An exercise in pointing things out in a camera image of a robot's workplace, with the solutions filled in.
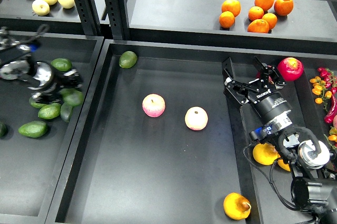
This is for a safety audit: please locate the red chili pepper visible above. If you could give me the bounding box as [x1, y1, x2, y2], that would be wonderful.
[324, 95, 336, 124]

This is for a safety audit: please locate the orange top centre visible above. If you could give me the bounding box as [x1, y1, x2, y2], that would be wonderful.
[254, 0, 274, 12]

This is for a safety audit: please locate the dark avocado at left edge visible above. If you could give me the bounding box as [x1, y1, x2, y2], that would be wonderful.
[0, 121, 8, 137]

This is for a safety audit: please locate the green avocado tray corner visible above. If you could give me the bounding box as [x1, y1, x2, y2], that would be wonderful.
[119, 51, 137, 69]

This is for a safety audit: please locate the orange small centre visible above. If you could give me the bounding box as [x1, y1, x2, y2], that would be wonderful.
[248, 6, 264, 21]

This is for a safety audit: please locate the cherry tomato bunch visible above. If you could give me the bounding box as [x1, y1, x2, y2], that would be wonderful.
[309, 67, 336, 112]

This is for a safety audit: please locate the green avocado middle pile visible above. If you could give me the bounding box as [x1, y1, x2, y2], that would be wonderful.
[38, 103, 61, 120]

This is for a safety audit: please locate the pale yellow pink apple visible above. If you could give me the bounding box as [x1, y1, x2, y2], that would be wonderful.
[185, 106, 209, 131]

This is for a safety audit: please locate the orange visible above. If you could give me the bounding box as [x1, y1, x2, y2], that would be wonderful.
[219, 11, 235, 28]
[221, 0, 241, 17]
[274, 0, 294, 16]
[262, 13, 277, 30]
[254, 0, 274, 12]
[247, 19, 270, 33]

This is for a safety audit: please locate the black shelf upright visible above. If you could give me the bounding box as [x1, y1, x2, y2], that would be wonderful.
[74, 0, 102, 36]
[104, 0, 131, 41]

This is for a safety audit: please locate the orange far left upper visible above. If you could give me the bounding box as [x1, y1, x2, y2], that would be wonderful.
[221, 0, 241, 17]

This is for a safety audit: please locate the orange far left lower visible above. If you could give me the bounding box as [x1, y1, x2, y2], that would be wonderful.
[219, 11, 235, 28]

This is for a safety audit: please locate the orange right lower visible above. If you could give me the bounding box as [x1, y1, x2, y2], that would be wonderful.
[262, 13, 277, 30]

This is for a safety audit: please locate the black shelf upright right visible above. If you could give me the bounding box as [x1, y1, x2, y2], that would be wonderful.
[104, 0, 131, 41]

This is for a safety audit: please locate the black centre tray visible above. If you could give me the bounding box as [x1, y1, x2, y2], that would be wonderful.
[46, 40, 251, 223]

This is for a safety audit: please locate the dark avocado right of pile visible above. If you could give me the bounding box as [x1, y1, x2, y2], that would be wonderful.
[60, 102, 73, 123]

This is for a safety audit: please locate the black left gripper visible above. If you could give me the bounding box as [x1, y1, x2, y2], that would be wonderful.
[29, 62, 83, 104]

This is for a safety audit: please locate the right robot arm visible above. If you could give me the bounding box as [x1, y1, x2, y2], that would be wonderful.
[222, 57, 336, 223]

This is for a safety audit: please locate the orange bottom front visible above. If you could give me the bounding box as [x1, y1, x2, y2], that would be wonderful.
[247, 19, 270, 33]

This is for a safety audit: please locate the pink red apple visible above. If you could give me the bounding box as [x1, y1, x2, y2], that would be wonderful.
[142, 93, 165, 118]

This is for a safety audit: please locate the large red apple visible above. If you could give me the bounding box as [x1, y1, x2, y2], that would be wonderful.
[277, 57, 304, 81]

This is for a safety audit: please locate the green avocado lower pile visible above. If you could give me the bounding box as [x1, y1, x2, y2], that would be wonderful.
[18, 121, 48, 138]

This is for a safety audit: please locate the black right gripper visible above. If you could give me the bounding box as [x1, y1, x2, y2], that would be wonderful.
[222, 56, 292, 129]

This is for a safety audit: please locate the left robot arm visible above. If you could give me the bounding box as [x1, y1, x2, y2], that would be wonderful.
[1, 24, 83, 104]

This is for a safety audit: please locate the dark green avocado top pile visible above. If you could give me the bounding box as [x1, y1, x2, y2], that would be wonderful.
[28, 98, 47, 109]

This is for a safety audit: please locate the orange top right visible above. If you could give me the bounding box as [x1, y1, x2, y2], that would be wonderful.
[274, 0, 294, 16]

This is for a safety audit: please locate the black shelf upright left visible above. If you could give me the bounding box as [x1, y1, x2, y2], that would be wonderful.
[74, 0, 102, 36]

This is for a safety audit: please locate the pale yellow pear front left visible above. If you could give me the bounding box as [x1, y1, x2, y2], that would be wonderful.
[32, 0, 50, 16]

